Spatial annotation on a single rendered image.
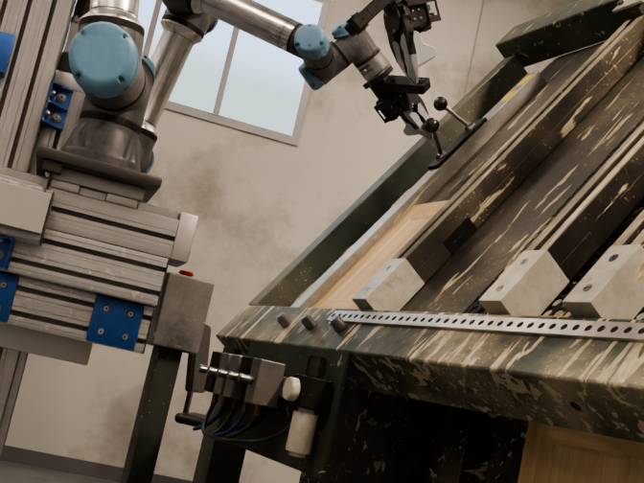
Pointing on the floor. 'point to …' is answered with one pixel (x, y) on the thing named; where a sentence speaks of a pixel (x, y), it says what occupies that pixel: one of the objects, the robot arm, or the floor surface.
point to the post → (151, 416)
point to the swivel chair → (195, 383)
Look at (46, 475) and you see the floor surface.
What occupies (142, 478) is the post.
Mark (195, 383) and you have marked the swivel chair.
